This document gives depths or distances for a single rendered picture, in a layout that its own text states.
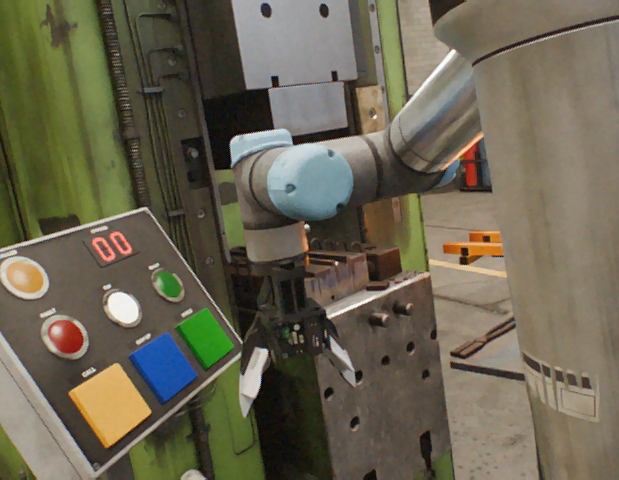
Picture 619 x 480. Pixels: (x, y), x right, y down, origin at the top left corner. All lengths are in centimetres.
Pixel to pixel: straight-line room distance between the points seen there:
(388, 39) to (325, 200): 111
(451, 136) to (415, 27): 891
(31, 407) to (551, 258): 58
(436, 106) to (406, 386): 93
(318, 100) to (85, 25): 45
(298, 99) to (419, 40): 831
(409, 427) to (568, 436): 114
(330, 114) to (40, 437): 82
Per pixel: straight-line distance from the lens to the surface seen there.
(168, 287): 90
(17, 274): 78
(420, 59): 945
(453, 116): 55
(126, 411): 76
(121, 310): 83
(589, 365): 30
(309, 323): 72
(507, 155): 29
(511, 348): 158
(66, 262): 83
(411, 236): 169
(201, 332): 90
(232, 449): 137
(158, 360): 82
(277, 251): 70
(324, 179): 58
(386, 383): 135
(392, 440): 141
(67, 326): 77
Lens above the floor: 129
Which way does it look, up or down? 11 degrees down
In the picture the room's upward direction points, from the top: 9 degrees counter-clockwise
